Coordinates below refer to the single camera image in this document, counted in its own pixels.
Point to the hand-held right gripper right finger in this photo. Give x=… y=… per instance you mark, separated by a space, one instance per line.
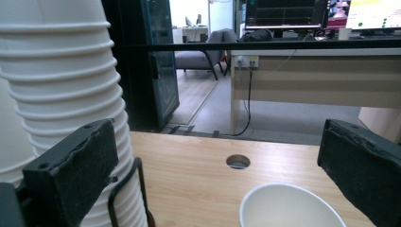
x=365 y=170

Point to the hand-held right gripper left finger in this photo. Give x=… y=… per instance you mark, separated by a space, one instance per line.
x=72 y=170

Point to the black double cup holder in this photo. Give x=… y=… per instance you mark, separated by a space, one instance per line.
x=138 y=176

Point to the white paper cup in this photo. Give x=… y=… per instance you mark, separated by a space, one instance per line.
x=283 y=208

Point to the tall stack of paper cups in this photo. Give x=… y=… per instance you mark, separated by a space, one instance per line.
x=60 y=69

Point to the short stack of paper cups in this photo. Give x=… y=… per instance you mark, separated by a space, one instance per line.
x=12 y=142

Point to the beige office desk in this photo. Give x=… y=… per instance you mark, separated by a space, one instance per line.
x=315 y=82

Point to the black glass-door cabinet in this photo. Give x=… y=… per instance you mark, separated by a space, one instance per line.
x=160 y=78

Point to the small white desk cup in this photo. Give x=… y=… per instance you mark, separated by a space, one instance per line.
x=344 y=34

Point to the bright computer monitor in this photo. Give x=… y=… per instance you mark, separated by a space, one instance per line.
x=373 y=14

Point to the grey armchair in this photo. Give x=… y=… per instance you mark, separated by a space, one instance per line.
x=195 y=58

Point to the black bag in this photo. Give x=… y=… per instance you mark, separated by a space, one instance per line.
x=257 y=35

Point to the dark computer monitor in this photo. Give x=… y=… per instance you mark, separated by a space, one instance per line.
x=283 y=14

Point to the white wall socket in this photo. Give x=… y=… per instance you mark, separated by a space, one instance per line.
x=247 y=61

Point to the black horizontal frame bar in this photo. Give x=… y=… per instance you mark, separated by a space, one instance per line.
x=252 y=45

